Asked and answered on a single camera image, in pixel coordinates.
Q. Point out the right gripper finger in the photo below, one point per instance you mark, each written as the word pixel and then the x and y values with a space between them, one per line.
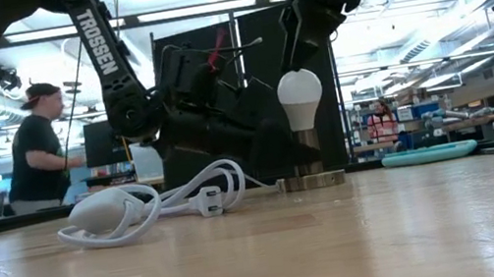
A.
pixel 316 43
pixel 293 36

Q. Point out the blue storage bin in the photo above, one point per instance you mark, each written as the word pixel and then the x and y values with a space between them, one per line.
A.
pixel 426 109

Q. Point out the brass lamp socket base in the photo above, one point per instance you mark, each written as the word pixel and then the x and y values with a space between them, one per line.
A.
pixel 313 181

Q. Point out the person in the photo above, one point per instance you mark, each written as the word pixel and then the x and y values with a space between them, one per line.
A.
pixel 37 162
pixel 382 129

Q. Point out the translucent white container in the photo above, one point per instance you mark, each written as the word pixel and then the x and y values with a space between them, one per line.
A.
pixel 148 161

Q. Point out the teal tray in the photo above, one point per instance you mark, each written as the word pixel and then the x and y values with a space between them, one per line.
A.
pixel 428 154

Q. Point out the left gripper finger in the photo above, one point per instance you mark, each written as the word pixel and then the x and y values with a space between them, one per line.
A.
pixel 263 101
pixel 279 153

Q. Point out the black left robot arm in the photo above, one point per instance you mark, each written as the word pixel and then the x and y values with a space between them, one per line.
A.
pixel 103 47

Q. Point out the white light bulb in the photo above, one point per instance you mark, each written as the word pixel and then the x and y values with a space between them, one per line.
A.
pixel 300 95

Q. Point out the black monitor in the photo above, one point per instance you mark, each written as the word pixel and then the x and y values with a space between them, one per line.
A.
pixel 97 147

